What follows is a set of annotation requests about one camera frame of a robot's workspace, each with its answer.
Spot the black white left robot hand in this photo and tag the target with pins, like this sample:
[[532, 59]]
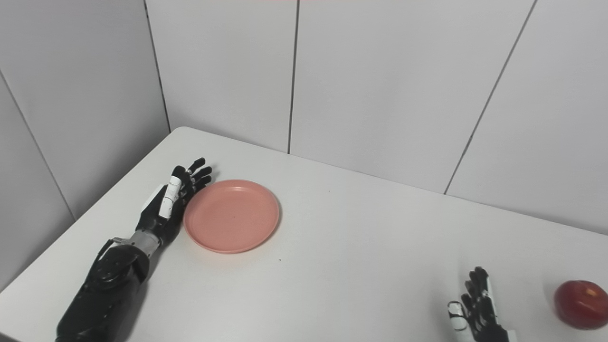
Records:
[[159, 216]]

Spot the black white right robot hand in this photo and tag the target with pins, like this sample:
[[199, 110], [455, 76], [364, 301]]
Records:
[[482, 318]]

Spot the pink round plate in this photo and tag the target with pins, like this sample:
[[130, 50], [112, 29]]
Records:
[[232, 216]]

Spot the red apple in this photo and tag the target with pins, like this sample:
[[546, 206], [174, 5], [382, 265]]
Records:
[[582, 304]]

